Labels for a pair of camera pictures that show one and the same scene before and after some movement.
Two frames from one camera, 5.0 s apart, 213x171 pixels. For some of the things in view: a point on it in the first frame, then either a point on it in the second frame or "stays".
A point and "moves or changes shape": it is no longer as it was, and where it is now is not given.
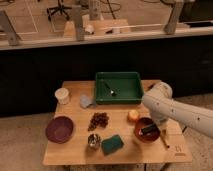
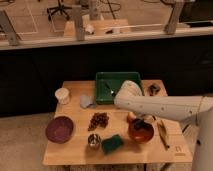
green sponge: x=111 y=144 stays
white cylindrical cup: x=62 y=95 stays
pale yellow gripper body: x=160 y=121 -> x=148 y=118
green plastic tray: x=118 y=88 stays
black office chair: x=60 y=7 stays
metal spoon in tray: x=111 y=91 stays
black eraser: x=149 y=130 -> x=141 y=124
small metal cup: x=94 y=141 stays
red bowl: x=146 y=122 moves or changes shape
